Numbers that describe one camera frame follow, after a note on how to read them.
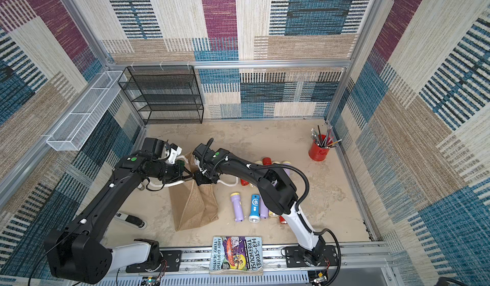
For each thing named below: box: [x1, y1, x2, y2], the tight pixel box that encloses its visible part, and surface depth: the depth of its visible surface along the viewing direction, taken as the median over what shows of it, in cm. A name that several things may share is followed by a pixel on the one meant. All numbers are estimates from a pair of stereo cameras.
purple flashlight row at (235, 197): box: [230, 192, 245, 223], surface depth 86 cm
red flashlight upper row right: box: [262, 157, 272, 166], surface depth 100 cm
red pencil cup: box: [308, 134, 334, 162], surface depth 100 cm
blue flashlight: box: [248, 194, 261, 223], surface depth 85 cm
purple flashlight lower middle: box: [259, 195, 269, 219], surface depth 84 cm
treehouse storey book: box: [209, 235, 264, 275], surface depth 74 cm
